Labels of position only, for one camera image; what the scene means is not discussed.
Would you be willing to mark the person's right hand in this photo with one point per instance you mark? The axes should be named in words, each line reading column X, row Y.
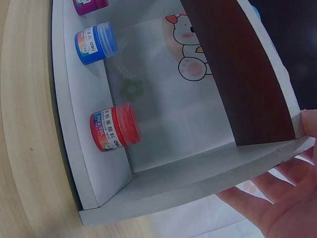
column 292, row 210

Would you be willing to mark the person's right fingers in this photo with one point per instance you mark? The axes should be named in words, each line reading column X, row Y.
column 250, row 198

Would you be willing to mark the person's right thumb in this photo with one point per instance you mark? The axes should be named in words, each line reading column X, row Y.
column 310, row 122

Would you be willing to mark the white shelf with brown panel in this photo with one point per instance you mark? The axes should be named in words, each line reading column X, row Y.
column 173, row 178

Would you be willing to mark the red paint jar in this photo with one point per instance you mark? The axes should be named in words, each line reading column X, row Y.
column 115, row 127

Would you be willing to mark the blue paint jar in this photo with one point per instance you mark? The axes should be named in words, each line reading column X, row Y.
column 95, row 44

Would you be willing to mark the purple paint jar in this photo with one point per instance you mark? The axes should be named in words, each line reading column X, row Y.
column 89, row 5

